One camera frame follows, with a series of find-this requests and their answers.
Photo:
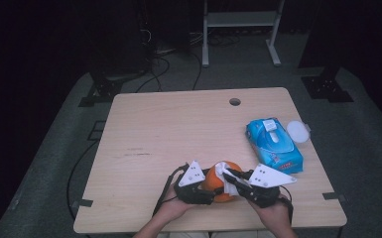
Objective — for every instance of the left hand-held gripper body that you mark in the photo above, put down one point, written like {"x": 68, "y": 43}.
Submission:
{"x": 191, "y": 178}

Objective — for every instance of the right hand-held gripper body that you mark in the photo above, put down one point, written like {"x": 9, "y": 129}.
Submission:
{"x": 268, "y": 178}

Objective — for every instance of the orange fruit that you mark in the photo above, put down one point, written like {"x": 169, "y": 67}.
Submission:
{"x": 210, "y": 183}

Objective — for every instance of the white wet wipe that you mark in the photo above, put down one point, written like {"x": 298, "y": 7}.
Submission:
{"x": 223, "y": 168}

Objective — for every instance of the blue wet wipes pack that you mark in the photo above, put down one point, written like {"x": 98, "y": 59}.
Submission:
{"x": 274, "y": 148}

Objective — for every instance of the person's right hand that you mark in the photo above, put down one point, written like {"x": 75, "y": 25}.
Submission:
{"x": 273, "y": 213}

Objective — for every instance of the grey tape piece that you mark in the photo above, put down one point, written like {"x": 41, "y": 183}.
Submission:
{"x": 307, "y": 127}
{"x": 334, "y": 196}
{"x": 82, "y": 202}

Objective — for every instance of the dark floor outlet plate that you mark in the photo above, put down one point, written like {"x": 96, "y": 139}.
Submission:
{"x": 96, "y": 130}

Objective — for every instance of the black stand base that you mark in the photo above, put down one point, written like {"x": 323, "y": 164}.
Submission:
{"x": 102, "y": 89}
{"x": 327, "y": 87}

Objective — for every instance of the white metal desk frame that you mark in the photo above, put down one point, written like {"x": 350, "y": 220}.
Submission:
{"x": 241, "y": 20}

